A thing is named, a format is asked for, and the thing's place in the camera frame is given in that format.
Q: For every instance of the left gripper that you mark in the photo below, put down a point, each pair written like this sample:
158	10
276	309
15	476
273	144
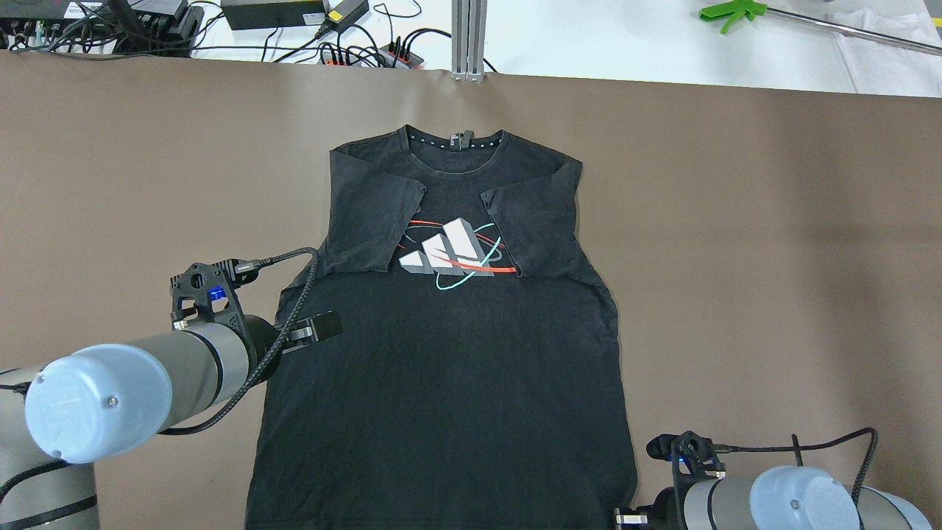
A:
257	340

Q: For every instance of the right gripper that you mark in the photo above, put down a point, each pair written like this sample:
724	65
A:
664	506

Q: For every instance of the black printed t-shirt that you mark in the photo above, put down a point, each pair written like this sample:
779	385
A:
476	381

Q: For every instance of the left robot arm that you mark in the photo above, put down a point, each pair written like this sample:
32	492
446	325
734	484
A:
60	418

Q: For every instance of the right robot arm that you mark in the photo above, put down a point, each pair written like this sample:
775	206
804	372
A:
785	497

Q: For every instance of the red black power strip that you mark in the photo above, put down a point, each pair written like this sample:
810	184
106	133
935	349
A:
371	57

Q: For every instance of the black power adapter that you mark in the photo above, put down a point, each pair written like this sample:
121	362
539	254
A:
246	15

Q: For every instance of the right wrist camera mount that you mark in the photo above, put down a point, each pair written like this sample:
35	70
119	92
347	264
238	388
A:
693	458

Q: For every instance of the aluminium frame post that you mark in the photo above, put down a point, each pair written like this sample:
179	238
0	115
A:
468	22

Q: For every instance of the green handled grabber tool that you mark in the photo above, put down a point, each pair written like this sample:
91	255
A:
732	11

